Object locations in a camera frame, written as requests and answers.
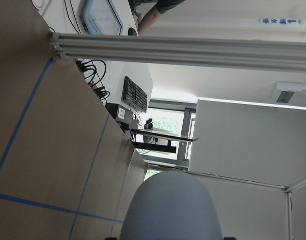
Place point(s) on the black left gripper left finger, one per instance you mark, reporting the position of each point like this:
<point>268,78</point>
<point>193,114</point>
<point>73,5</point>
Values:
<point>110,238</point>

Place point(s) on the light blue plastic cup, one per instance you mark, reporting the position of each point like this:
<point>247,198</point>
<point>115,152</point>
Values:
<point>171,205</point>

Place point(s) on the person forearm in background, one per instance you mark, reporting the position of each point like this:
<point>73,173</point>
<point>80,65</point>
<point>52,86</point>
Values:
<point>150,18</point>

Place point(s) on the black equipment on table edge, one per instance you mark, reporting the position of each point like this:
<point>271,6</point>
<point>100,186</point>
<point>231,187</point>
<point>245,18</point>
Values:
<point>122,116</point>

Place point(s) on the black keyboard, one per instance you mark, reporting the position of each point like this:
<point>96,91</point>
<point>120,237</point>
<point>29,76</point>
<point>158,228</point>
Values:
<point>134,95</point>

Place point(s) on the teach pendant tablet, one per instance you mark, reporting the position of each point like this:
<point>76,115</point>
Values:
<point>99,17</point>

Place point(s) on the aluminium frame enclosure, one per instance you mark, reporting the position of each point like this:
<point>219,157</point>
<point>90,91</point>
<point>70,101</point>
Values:
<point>249,209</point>

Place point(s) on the aluminium camera mount post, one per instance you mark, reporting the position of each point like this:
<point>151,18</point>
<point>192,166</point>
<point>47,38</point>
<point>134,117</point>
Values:
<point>224,53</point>

